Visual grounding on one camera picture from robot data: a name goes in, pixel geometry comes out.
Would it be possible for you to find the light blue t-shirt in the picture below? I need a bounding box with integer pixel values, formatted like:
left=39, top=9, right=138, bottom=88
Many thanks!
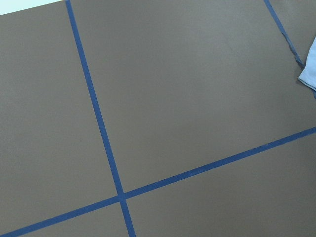
left=298, top=39, right=316, bottom=92

